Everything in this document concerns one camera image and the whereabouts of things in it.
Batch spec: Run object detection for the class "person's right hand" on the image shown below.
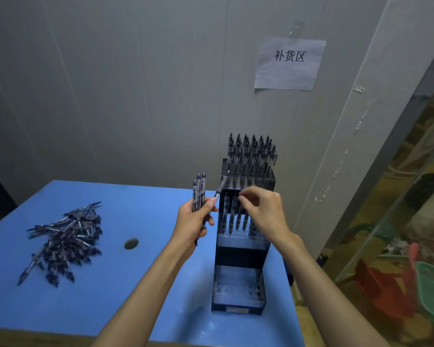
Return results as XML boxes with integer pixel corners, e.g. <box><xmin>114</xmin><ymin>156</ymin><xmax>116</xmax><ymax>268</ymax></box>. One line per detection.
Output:
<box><xmin>237</xmin><ymin>186</ymin><xmax>304</xmax><ymax>252</ymax></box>

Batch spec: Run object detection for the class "person's left hand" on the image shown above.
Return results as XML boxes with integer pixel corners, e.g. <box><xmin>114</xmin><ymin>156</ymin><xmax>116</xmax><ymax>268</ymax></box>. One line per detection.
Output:
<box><xmin>170</xmin><ymin>197</ymin><xmax>219</xmax><ymax>263</ymax></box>

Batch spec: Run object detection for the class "black tiered pen display stand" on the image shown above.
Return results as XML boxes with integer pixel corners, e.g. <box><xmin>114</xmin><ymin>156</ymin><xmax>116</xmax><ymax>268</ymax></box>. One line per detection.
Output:
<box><xmin>211</xmin><ymin>159</ymin><xmax>277</xmax><ymax>316</ymax></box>

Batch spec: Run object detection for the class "cluster of grey pens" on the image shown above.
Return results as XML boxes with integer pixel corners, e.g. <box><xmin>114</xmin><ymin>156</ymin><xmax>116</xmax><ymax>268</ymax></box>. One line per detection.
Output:
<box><xmin>219</xmin><ymin>133</ymin><xmax>278</xmax><ymax>236</ymax></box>

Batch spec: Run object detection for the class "pile of grey pens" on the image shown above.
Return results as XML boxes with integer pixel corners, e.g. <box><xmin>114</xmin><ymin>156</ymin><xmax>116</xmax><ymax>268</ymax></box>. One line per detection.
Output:
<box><xmin>17</xmin><ymin>201</ymin><xmax>104</xmax><ymax>289</ymax></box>

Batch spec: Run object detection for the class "person's right forearm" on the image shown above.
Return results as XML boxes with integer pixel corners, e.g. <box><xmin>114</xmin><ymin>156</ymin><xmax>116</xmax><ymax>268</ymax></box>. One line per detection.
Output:
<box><xmin>280</xmin><ymin>234</ymin><xmax>390</xmax><ymax>347</ymax></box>

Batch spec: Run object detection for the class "person's left forearm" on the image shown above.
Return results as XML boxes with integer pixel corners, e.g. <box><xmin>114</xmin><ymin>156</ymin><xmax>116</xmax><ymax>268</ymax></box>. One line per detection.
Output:
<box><xmin>92</xmin><ymin>243</ymin><xmax>196</xmax><ymax>347</ymax></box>

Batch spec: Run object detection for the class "blue table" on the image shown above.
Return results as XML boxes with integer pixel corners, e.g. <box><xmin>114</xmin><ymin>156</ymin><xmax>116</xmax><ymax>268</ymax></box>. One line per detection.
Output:
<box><xmin>0</xmin><ymin>179</ymin><xmax>306</xmax><ymax>347</ymax></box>

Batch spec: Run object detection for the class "red plastic stool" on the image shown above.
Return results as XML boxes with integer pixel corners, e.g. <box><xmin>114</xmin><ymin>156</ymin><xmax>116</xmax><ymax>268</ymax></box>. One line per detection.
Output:
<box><xmin>354</xmin><ymin>243</ymin><xmax>420</xmax><ymax>320</ymax></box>

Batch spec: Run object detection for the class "white paper wall sign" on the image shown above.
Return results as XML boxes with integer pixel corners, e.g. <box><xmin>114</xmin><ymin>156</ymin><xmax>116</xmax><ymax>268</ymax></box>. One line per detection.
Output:
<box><xmin>254</xmin><ymin>38</ymin><xmax>327</xmax><ymax>92</ymax></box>

